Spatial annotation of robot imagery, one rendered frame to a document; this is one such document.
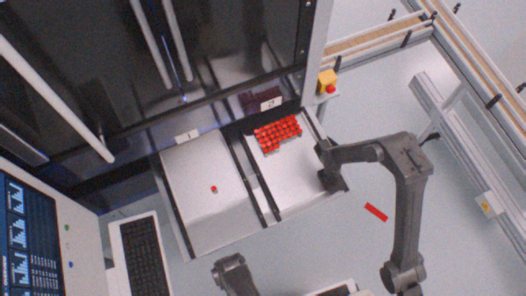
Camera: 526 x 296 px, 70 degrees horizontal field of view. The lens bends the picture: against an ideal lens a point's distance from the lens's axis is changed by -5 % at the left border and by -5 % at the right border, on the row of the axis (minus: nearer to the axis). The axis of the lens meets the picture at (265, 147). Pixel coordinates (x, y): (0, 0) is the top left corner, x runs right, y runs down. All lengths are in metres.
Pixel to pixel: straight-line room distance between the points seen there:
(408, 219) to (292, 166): 0.70
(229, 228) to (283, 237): 0.92
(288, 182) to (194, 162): 0.38
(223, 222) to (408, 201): 0.78
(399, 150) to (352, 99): 1.89
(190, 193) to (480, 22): 2.73
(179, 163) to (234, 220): 0.32
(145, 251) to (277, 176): 0.58
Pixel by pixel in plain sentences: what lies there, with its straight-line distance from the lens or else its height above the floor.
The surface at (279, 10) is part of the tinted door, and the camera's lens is 1.12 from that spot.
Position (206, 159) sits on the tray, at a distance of 1.57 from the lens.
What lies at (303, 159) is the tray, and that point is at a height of 0.88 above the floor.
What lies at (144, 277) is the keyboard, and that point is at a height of 0.82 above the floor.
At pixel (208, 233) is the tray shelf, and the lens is 1.49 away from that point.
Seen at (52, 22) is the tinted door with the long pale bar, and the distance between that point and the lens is 0.94.
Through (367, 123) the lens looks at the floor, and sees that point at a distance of 2.69.
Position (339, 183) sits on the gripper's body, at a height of 1.01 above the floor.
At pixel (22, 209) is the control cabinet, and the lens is 1.17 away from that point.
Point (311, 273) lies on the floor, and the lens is 2.35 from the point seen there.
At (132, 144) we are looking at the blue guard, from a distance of 1.40.
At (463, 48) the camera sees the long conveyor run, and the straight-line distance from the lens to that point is 1.94.
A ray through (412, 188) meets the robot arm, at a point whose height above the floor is 1.52.
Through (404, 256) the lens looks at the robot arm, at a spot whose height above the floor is 1.34.
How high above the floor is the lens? 2.32
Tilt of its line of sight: 67 degrees down
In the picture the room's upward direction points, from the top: straight up
